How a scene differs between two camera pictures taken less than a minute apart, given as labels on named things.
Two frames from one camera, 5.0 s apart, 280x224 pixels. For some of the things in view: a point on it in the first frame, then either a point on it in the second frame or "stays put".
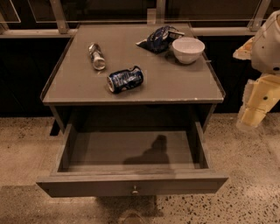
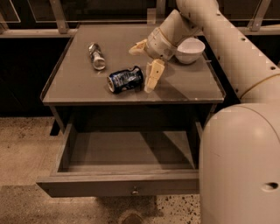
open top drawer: (126, 163) stays put
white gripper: (267, 52) to (157, 44)
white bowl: (187, 50) stays put
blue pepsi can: (125, 80) stays put
